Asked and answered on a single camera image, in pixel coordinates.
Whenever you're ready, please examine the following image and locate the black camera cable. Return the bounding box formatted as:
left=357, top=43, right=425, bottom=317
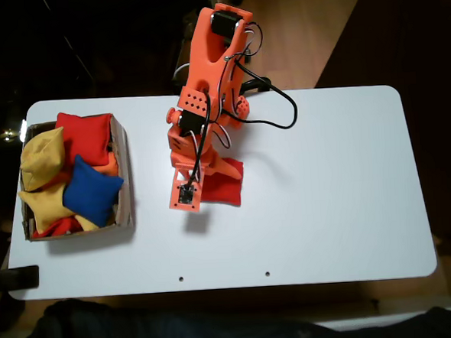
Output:
left=170, top=18, right=303, bottom=193

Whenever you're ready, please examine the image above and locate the blue bean bag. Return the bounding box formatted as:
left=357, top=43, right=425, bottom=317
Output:
left=60, top=151, right=128, bottom=230

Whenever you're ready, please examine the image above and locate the white servo cable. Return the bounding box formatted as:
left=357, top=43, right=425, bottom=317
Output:
left=186, top=120, right=234, bottom=157

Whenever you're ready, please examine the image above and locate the person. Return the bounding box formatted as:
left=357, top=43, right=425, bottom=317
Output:
left=3, top=275, right=451, bottom=338

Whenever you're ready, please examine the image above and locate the red bean bag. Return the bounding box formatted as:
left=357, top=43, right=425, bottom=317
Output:
left=54, top=109, right=117, bottom=169
left=31, top=215, right=85, bottom=239
left=196, top=156, right=248, bottom=209

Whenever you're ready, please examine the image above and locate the yellow bean bag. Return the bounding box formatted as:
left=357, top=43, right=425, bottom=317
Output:
left=17, top=126, right=69, bottom=193
left=17, top=180, right=100, bottom=236

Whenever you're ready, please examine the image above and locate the orange bean bag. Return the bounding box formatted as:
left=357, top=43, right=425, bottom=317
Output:
left=89, top=151, right=120, bottom=178

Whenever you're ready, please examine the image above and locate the black table clamp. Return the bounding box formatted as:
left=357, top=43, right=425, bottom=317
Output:
left=0, top=264, right=41, bottom=293

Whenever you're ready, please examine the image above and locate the orange camera mount with camera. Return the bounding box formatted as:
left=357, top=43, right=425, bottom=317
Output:
left=166, top=161, right=206, bottom=214

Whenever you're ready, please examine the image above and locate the cardboard box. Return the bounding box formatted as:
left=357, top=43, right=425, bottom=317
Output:
left=15, top=112, right=135, bottom=243

